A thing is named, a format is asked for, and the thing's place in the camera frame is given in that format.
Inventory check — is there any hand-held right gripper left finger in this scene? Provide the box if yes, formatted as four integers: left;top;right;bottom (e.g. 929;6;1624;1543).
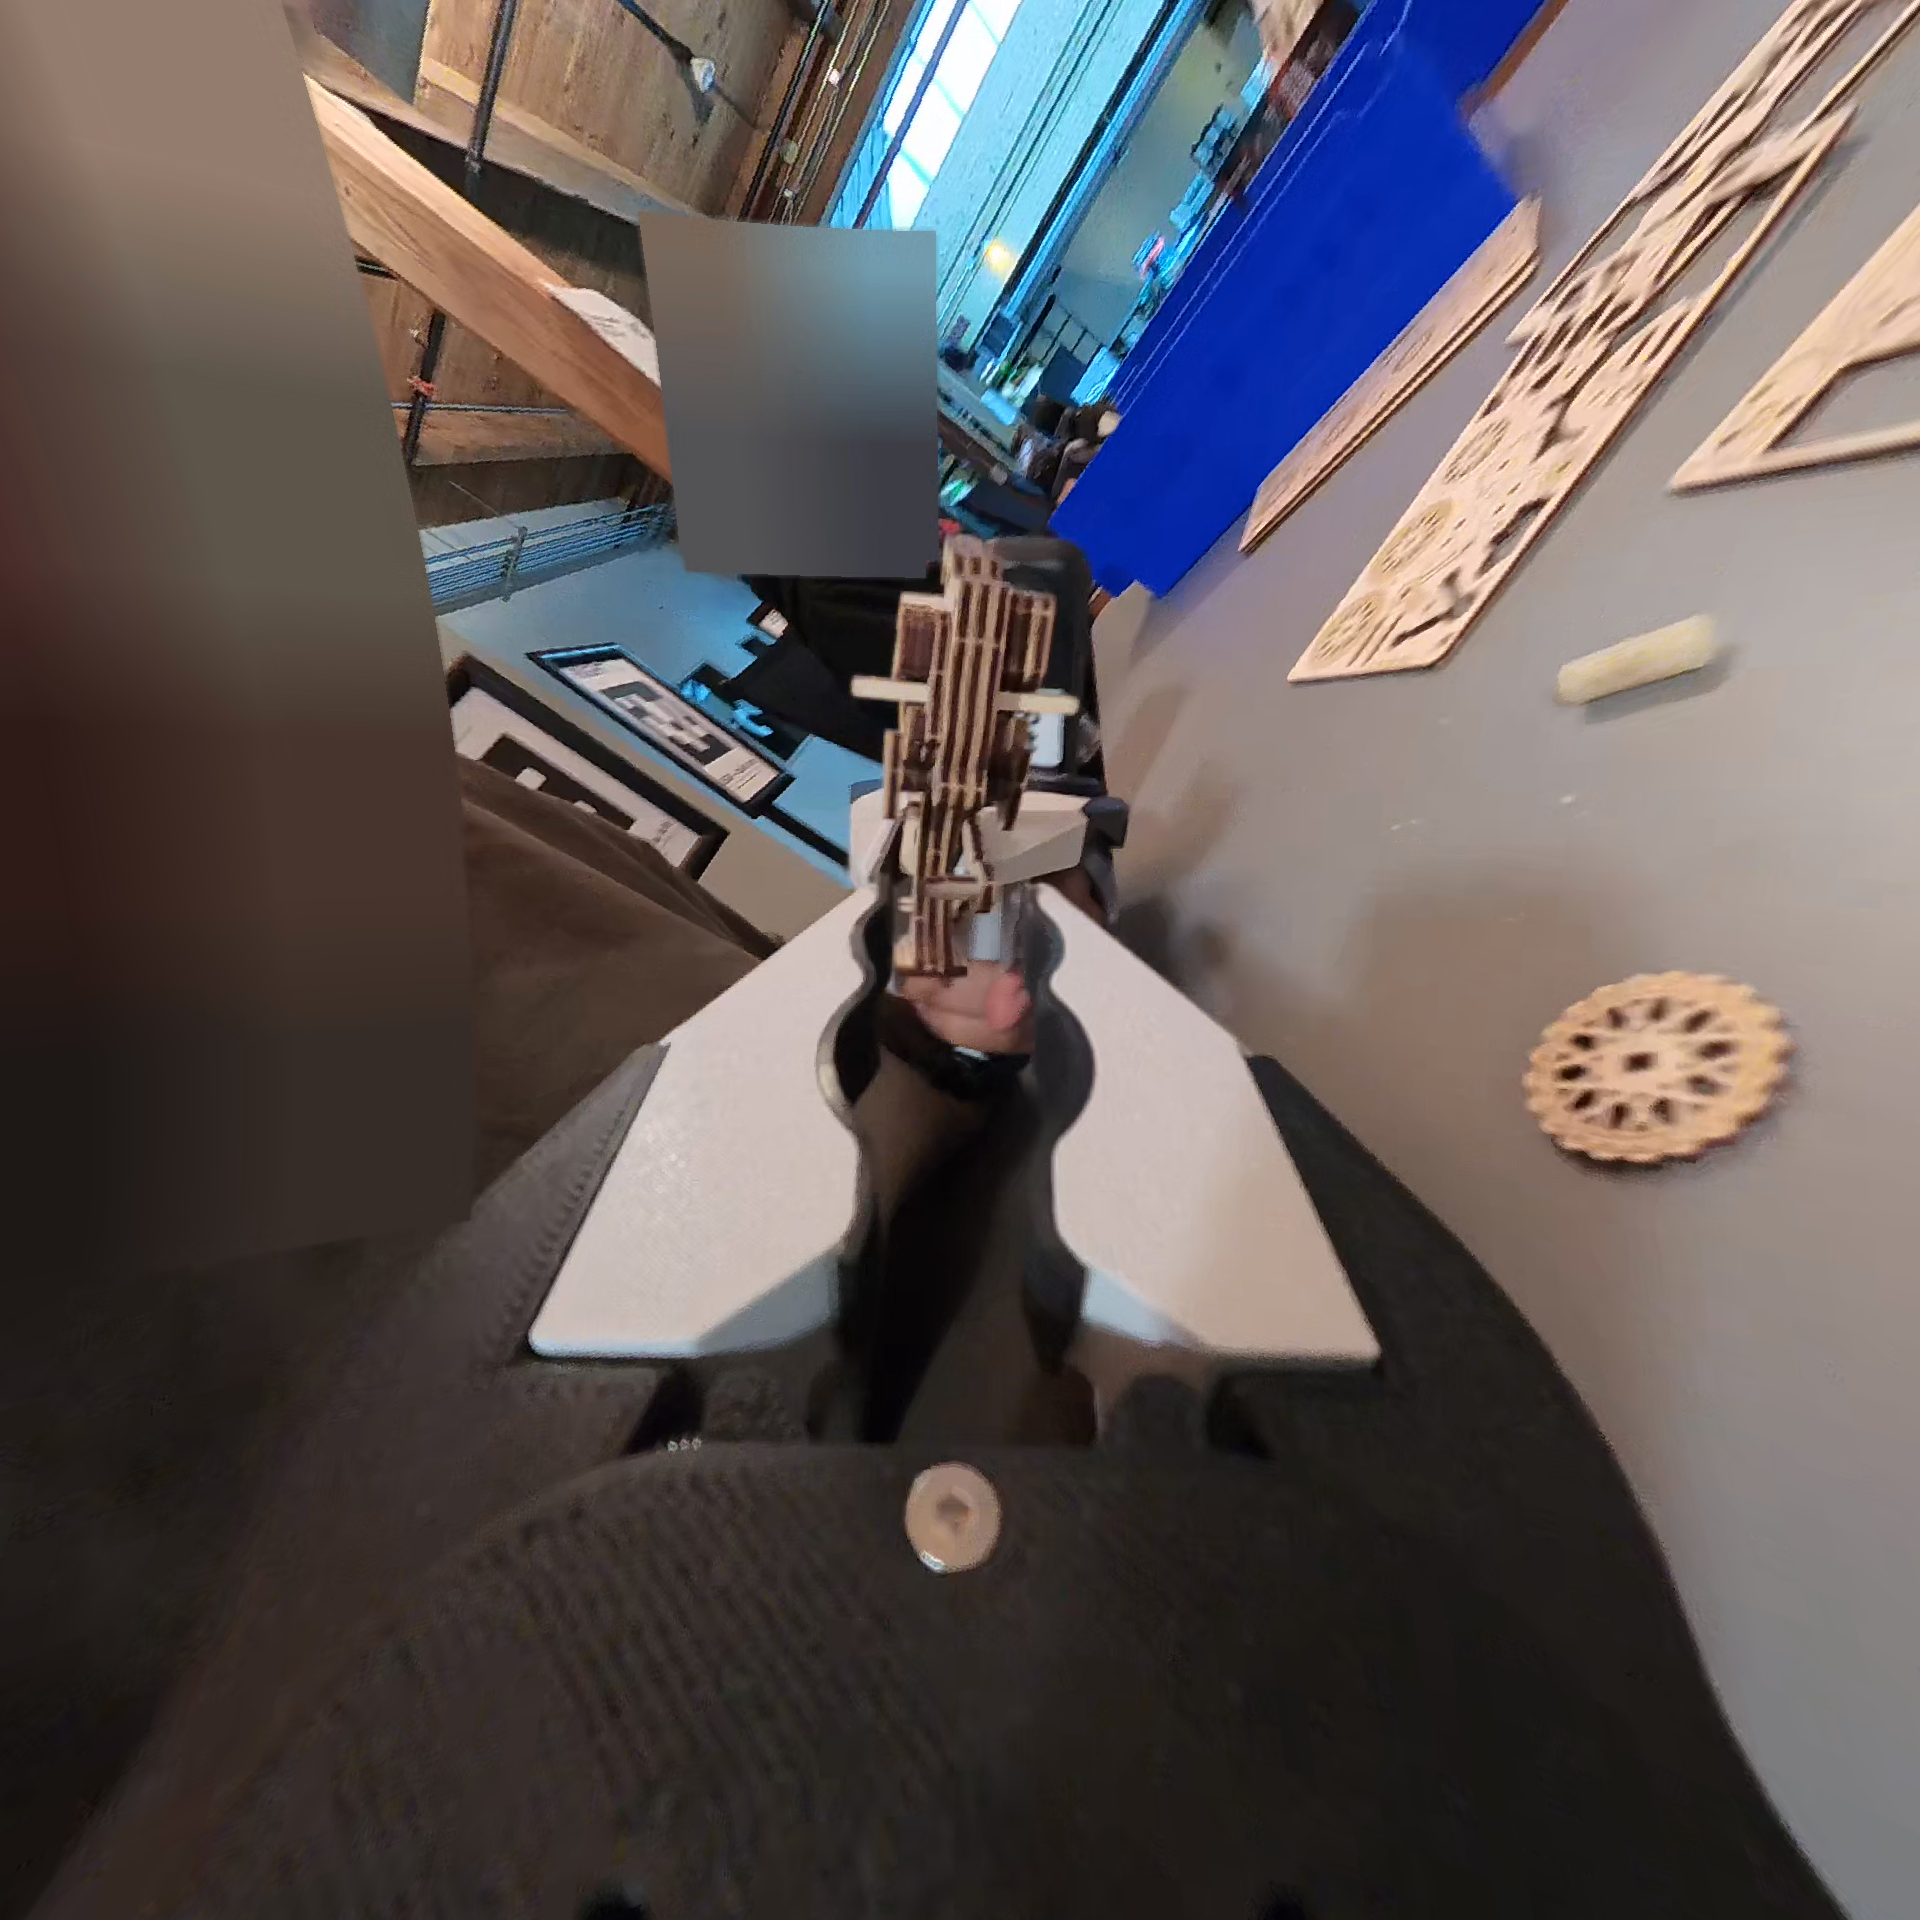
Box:
529;897;902;1363

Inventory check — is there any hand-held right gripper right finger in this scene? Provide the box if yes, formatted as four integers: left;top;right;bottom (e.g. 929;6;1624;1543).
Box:
1025;907;1382;1371

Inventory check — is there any assembled wooden vehicle model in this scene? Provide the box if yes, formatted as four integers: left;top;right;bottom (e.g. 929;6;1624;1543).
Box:
852;535;1087;996

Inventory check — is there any cream wax stick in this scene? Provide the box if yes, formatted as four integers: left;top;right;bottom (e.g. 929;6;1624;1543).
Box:
1555;613;1722;711

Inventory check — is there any person's left hand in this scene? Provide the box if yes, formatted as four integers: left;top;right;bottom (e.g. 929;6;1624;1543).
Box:
896;968;1039;1058

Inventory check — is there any black framed picture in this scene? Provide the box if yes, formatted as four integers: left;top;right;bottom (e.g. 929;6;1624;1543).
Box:
444;663;729;881
529;646;795;819

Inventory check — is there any wooden parts sheet with wheels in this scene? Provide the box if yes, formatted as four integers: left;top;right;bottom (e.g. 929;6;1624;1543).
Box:
1287;108;1864;683

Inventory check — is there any stack of wooden sheets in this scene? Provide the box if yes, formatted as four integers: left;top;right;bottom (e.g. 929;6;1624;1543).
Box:
1241;195;1549;554

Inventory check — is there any metal railing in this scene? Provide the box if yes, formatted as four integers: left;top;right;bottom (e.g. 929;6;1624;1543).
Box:
427;510;682;606

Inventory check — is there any wooden gear wheel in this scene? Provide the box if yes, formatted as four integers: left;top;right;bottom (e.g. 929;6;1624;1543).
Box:
1521;974;1798;1169

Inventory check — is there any blue plastic bin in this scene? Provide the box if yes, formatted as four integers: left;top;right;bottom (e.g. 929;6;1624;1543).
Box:
1048;0;1555;597

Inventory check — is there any wooden ceiling beam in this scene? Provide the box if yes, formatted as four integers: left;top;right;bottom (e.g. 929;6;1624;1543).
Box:
300;73;674;486

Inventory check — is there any wooden parts sheet round hole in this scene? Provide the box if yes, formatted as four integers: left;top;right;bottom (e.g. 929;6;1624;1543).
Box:
1666;202;1920;498

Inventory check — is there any wooden parts sheet mostly empty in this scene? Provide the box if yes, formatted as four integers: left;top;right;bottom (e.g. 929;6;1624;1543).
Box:
1508;0;1895;348

